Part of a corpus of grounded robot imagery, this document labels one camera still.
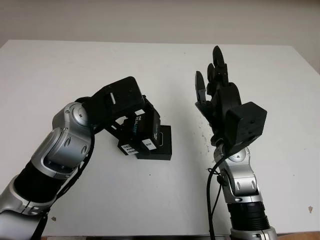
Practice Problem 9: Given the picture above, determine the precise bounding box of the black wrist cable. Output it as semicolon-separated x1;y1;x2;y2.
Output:
32;132;97;240
206;149;230;240

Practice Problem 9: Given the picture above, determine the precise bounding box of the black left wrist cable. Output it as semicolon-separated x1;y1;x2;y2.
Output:
32;132;97;240

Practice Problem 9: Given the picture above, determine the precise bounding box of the black RealSense box lid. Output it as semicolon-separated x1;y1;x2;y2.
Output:
117;109;161;156

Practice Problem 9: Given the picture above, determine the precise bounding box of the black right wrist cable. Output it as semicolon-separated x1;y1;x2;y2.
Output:
206;149;230;240

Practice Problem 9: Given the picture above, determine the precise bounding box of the black camera box base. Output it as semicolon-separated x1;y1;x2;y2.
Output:
136;124;173;161

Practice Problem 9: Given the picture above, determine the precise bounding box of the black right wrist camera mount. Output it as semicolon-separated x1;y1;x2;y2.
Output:
224;101;268;153

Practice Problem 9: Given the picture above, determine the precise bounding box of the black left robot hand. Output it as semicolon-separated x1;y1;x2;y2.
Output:
74;94;163;151

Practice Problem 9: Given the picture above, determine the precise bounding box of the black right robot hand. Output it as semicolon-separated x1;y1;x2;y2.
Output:
194;45;243;148

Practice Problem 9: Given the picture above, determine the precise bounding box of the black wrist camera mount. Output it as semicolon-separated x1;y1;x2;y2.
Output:
91;76;146;118
224;101;268;153

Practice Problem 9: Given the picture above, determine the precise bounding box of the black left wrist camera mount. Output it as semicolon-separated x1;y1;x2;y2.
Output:
91;76;146;118

